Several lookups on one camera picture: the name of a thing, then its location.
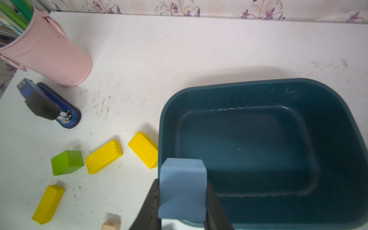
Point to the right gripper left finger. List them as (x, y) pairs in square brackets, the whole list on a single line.
[(147, 218)]

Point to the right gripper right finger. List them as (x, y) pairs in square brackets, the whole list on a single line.
[(216, 218)]

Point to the light blue block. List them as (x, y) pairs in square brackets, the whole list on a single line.
[(183, 187)]

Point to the tan wooden block centre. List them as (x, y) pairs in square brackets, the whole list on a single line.
[(111, 225)]

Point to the yellow block near bin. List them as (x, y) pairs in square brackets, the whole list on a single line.
[(145, 149)]

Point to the yellow long block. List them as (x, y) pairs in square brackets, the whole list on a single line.
[(103, 156)]

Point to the dark teal plastic bin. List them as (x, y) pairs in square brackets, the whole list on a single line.
[(280, 154)]

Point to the green cube block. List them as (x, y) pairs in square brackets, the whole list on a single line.
[(67, 162)]

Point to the yellow block lower left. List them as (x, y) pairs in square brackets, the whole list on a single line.
[(48, 204)]

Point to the blue black stapler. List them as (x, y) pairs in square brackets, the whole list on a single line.
[(46, 103)]

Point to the pink pen cup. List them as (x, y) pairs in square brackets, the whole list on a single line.
[(45, 48)]

